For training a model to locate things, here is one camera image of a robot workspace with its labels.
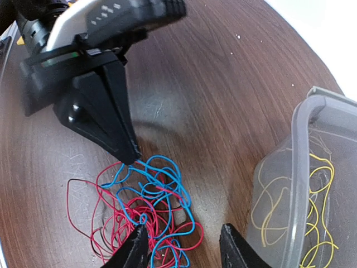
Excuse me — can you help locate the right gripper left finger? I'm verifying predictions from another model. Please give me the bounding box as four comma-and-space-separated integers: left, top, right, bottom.
102, 224, 149, 268

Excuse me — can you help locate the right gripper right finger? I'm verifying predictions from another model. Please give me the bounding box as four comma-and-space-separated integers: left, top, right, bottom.
219, 223, 271, 268

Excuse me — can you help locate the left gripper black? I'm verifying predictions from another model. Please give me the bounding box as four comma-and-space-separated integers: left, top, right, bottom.
20, 28, 148, 164

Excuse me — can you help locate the yellow cable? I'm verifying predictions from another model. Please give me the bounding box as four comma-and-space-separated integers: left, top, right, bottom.
250, 159, 292, 248
300, 153, 340, 268

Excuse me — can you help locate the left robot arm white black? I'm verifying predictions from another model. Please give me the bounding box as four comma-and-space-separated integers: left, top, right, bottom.
16, 1, 147, 165

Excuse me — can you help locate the clear grey plastic container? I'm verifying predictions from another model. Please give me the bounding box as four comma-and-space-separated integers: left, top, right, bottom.
246, 87, 356, 267

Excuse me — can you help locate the red cable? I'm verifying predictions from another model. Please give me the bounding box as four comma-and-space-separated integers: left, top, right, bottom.
66, 161, 204, 265

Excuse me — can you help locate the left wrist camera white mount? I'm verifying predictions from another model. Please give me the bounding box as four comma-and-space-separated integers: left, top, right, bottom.
46, 1, 187, 51

